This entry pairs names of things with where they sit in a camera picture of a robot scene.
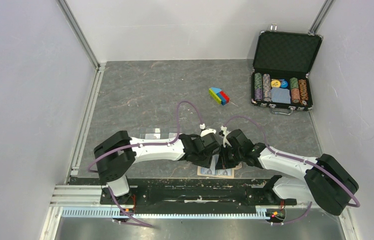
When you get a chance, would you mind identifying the green purple chip stack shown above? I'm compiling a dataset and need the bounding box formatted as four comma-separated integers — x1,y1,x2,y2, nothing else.
254,72,263,101

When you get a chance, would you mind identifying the grey pink chip stack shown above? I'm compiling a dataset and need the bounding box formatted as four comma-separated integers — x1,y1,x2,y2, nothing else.
262,73,271,102

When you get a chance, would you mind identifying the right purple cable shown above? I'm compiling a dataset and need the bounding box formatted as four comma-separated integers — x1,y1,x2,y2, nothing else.
221,115,361,226

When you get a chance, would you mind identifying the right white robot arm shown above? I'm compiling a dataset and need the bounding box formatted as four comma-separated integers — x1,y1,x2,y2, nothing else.
219,127,359,216

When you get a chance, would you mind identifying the blue dealer chip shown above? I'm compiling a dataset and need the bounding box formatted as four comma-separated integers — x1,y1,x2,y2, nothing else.
280,79,289,89

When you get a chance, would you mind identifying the blue playing card deck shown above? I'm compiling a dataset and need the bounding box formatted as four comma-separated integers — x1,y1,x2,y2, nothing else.
271,87,291,104

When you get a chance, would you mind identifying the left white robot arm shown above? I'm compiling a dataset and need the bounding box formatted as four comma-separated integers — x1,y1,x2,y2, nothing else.
94,130,221,204

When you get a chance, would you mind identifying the beige card holder wallet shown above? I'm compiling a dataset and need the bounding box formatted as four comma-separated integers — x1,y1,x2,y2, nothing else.
197,156,242,179

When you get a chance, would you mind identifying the colourful toy brick block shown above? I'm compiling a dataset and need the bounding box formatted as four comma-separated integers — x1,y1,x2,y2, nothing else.
208,87,230,106

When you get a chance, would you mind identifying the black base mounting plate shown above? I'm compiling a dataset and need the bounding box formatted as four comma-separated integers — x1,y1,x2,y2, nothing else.
116,175,297,214

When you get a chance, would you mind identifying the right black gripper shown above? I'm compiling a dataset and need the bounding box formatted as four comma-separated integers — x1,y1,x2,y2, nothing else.
215,144,243,170

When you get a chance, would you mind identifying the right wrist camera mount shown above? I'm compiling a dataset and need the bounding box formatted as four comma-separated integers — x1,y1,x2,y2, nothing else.
218,125,231,148

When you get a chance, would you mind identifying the black poker chip case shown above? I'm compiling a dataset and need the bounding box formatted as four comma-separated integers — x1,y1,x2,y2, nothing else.
250,30,323,115

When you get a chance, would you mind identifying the yellow dealer chip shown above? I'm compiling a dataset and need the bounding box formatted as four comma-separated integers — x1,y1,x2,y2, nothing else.
271,79,281,88

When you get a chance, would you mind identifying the green red chip stack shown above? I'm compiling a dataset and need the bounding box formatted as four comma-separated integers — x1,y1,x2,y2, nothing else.
290,77,300,104

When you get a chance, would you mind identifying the orange brown chip stack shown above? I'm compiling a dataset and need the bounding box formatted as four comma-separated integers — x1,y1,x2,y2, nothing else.
298,79,309,106

